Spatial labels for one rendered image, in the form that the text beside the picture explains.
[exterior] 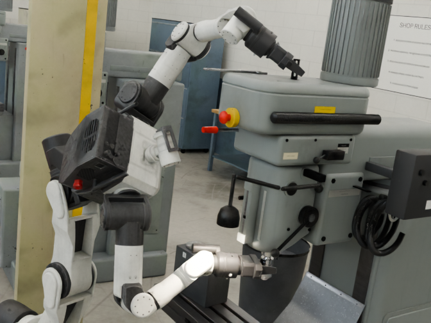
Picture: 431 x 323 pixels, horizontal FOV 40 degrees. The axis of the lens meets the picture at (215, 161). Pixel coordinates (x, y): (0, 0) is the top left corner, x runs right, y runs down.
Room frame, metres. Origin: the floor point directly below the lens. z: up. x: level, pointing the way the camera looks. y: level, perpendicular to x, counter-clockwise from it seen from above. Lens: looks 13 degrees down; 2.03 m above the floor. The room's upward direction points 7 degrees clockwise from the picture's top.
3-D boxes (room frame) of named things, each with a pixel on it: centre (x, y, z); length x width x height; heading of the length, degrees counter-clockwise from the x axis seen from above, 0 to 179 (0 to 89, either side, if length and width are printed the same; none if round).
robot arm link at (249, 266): (1.94, -0.13, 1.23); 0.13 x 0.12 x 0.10; 13
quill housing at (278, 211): (1.97, -0.22, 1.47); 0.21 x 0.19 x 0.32; 35
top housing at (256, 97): (1.97, -0.23, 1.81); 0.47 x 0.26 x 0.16; 125
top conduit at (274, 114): (1.86, -0.33, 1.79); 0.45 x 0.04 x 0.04; 125
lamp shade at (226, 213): (1.82, -0.06, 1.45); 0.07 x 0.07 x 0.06
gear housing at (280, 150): (1.99, -0.26, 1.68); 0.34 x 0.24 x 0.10; 125
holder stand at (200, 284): (2.30, 0.00, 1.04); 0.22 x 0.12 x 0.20; 42
